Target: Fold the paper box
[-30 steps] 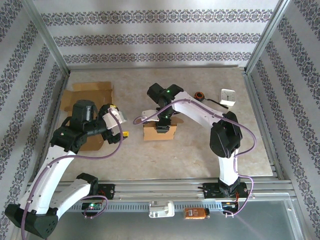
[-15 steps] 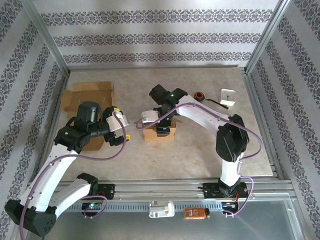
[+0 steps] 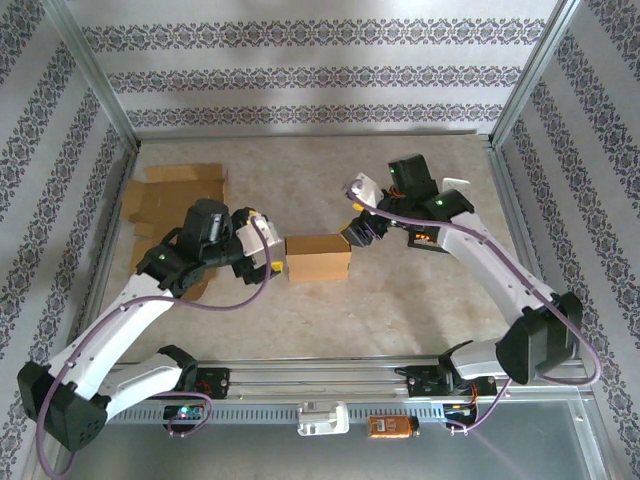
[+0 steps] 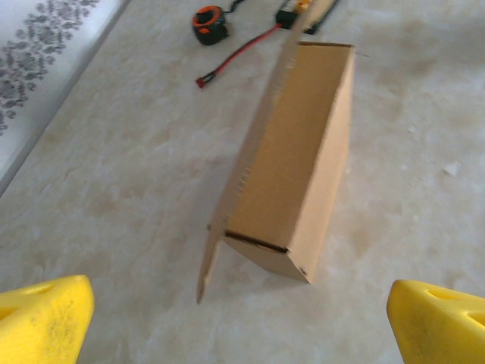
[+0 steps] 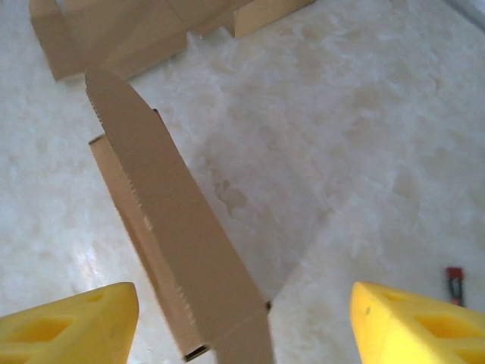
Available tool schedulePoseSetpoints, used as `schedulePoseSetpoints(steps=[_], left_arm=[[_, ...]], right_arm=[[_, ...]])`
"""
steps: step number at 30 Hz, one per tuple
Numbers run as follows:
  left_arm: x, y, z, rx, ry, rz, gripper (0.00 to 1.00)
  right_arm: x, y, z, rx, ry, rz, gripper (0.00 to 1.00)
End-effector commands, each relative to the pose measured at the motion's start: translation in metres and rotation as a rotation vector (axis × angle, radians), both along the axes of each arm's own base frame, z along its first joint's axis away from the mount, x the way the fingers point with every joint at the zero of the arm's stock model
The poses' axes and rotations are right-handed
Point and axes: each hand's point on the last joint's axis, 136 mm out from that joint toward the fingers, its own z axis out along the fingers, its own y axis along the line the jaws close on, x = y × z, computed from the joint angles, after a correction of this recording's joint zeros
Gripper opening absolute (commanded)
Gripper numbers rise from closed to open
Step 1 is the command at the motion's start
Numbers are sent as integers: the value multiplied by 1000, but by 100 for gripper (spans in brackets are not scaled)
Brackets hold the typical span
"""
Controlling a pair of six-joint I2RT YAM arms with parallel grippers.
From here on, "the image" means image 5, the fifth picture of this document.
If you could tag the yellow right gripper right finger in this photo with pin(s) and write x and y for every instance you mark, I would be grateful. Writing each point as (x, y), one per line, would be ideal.
(417, 333)

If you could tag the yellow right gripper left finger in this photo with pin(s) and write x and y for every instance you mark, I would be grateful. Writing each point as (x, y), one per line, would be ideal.
(57, 333)

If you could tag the brown cardboard box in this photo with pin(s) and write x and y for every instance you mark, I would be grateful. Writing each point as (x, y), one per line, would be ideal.
(178, 227)
(113, 38)

